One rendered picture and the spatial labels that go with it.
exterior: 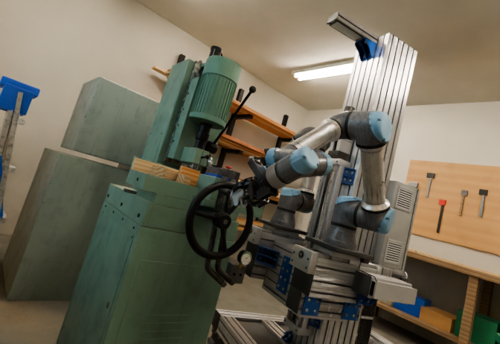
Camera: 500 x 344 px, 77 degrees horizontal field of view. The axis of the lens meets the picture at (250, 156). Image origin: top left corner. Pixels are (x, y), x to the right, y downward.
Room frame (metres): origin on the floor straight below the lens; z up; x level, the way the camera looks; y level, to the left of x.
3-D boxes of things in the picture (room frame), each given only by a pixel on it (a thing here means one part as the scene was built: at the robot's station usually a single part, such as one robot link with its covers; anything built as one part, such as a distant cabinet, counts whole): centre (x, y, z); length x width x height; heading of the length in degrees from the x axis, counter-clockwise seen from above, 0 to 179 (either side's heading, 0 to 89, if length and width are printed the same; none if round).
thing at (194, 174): (1.41, 0.18, 0.94); 0.23 x 0.02 x 0.07; 127
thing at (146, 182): (1.39, 0.14, 0.87); 0.61 x 0.30 x 0.06; 127
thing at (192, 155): (1.47, 0.25, 1.03); 0.14 x 0.07 x 0.09; 37
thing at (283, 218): (1.92, -0.30, 0.87); 0.15 x 0.15 x 0.10
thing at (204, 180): (1.32, 0.09, 0.91); 0.15 x 0.14 x 0.09; 127
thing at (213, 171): (1.32, 0.09, 0.99); 0.13 x 0.11 x 0.06; 127
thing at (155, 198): (1.40, 0.20, 0.82); 0.40 x 0.21 x 0.04; 127
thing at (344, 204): (1.47, -0.51, 0.98); 0.13 x 0.12 x 0.14; 46
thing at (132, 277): (1.55, 0.31, 0.35); 0.58 x 0.45 x 0.71; 37
